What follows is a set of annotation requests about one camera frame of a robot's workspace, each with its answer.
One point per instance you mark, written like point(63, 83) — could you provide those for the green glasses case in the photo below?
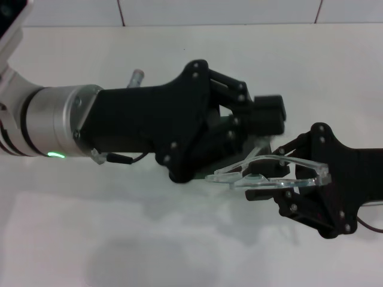
point(206, 175)

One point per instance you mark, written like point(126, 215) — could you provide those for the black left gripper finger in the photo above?
point(221, 140)
point(266, 116)

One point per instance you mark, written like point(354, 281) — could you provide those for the clear white glasses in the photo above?
point(254, 180)

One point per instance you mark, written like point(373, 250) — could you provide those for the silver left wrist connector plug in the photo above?
point(134, 78)

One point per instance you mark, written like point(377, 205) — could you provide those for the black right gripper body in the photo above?
point(356, 176)

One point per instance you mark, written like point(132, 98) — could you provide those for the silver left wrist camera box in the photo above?
point(12, 33)

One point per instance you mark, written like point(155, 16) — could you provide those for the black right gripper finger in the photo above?
point(260, 195)
point(263, 168)

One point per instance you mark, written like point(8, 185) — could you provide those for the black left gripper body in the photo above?
point(134, 119)

